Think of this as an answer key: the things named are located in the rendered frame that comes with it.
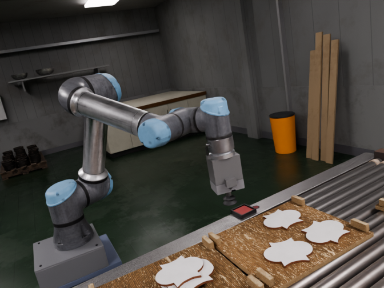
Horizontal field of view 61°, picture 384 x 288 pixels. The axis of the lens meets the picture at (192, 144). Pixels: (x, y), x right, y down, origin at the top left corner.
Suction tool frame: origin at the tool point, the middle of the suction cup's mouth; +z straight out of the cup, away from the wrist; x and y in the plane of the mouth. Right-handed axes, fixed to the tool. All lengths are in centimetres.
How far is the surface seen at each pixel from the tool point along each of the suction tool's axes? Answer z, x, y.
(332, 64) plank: -8, 263, 233
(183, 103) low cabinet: 41, 577, 109
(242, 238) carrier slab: 18.4, 8.8, 5.1
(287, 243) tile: 17.6, -2.9, 15.5
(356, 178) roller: 20, 30, 69
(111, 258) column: 25, 32, -41
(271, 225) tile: 17.6, 9.7, 16.5
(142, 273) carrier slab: 18.4, 6.2, -30.2
